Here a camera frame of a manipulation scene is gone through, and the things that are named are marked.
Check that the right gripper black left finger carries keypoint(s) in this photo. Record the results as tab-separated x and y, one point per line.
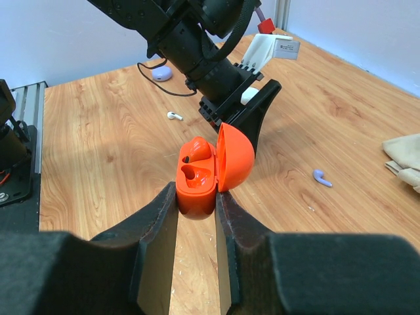
152	232

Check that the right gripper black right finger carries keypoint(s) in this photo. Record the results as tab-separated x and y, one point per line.
246	269

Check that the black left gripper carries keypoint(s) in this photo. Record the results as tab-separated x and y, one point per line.
222	91

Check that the orange earbud charging case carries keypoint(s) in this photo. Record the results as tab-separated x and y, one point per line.
204	169

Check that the white charging case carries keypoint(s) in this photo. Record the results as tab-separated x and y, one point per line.
248	94

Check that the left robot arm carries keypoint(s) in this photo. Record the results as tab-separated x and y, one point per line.
197	37

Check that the purple charging case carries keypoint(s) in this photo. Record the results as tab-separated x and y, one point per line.
162	73

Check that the white earbud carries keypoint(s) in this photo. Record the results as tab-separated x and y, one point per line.
172	115

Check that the purple earbud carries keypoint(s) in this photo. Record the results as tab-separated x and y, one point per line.
318	176

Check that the beige cloth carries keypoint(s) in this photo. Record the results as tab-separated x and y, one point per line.
404	154

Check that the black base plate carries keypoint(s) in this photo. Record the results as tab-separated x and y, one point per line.
20	194

